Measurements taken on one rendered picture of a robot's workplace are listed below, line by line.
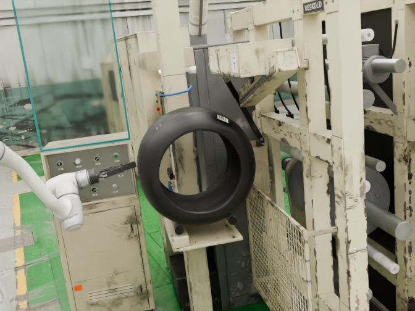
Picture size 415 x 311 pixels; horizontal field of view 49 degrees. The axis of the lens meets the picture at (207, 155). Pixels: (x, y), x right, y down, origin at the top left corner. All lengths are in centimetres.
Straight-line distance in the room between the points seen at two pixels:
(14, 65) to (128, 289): 851
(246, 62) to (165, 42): 68
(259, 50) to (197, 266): 142
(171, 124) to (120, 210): 99
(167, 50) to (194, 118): 51
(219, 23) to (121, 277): 983
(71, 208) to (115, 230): 89
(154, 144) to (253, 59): 62
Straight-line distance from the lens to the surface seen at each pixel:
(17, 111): 1115
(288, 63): 196
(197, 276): 289
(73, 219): 223
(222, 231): 253
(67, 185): 230
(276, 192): 277
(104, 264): 316
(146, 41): 564
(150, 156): 221
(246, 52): 201
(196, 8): 304
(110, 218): 305
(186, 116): 222
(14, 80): 1119
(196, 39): 316
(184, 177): 266
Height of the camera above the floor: 177
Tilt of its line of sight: 13 degrees down
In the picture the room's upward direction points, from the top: 6 degrees counter-clockwise
